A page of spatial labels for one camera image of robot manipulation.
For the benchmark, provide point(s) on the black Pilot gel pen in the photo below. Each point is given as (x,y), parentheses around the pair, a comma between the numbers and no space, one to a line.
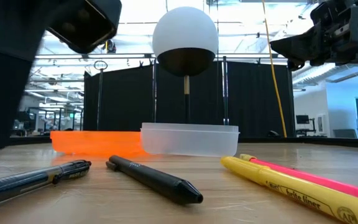
(26,183)

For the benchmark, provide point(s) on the pink highlighter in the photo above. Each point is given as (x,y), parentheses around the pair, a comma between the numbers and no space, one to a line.
(322,180)

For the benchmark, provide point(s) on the yellow Bic highlighter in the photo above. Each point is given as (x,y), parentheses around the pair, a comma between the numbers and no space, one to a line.
(291,183)

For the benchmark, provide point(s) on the matte black marker pen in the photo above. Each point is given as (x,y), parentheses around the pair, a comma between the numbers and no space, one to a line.
(154,180)

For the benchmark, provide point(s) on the orange supply box lid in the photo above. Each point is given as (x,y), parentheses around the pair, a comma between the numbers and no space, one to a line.
(98,143)

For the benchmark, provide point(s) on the clear plastic supply box base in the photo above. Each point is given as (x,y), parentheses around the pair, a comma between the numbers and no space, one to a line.
(191,141)

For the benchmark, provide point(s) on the black curtain partition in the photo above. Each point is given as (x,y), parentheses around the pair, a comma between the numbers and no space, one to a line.
(253,99)

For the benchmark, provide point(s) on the dark computer monitor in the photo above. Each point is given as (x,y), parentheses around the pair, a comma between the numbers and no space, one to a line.
(302,119)

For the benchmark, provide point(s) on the silver metal pole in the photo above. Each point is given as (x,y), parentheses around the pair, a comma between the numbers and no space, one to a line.
(154,93)
(225,93)

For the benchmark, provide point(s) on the black lamp with white globe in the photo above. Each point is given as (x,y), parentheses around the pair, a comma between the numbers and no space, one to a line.
(185,31)

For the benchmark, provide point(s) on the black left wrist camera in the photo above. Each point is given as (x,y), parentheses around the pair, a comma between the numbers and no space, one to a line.
(85,25)

